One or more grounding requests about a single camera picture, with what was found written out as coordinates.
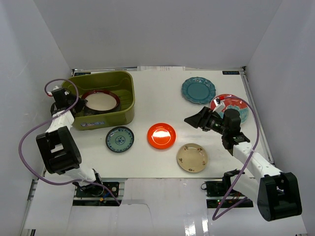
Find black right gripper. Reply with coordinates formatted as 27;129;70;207
184;107;228;136

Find grey deer plate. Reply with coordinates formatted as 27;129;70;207
83;105;121;116

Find dark red rimmed cream plate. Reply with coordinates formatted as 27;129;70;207
81;89;120;114

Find teal scalloped plate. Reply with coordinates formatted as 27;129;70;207
181;77;216;104

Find red and teal floral plate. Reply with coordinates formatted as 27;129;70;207
210;94;250;124

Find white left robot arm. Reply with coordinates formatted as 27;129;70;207
36;86;104;196

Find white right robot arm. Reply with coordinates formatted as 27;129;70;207
184;107;302;221

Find olive green plastic bin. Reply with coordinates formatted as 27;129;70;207
62;71;135;131

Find cream floral plate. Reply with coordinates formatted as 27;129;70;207
176;143;208;173

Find orange glossy plate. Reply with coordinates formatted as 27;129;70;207
147;123;177;149

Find green blue patterned small plate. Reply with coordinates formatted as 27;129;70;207
105;126;135;153

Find white paper sheets at back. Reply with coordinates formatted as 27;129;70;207
137;66;186;71

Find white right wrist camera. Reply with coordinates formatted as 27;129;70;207
213;96;225;113

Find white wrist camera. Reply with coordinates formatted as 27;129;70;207
213;96;225;113
47;86;61;97

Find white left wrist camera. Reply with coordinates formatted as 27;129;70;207
47;86;61;97

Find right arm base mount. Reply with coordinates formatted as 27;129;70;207
200;180;245;209

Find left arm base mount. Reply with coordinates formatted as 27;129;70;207
72;181;122;207

